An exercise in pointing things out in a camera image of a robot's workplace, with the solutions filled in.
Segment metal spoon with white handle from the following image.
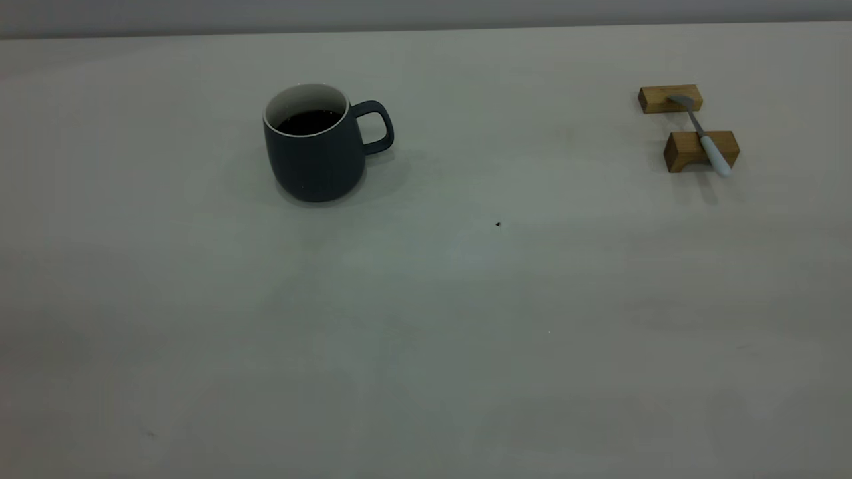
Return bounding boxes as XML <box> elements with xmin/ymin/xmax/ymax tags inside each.
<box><xmin>667</xmin><ymin>94</ymin><xmax>733</xmax><ymax>178</ymax></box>

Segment arched wooden block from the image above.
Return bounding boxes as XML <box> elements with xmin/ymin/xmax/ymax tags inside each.
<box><xmin>664</xmin><ymin>130</ymin><xmax>740</xmax><ymax>174</ymax></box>

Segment dark grey ceramic mug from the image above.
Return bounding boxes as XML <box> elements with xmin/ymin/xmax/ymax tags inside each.
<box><xmin>262</xmin><ymin>83</ymin><xmax>395</xmax><ymax>203</ymax></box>

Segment flat wooden block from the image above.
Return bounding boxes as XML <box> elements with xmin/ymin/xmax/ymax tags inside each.
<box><xmin>638</xmin><ymin>84</ymin><xmax>704</xmax><ymax>114</ymax></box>

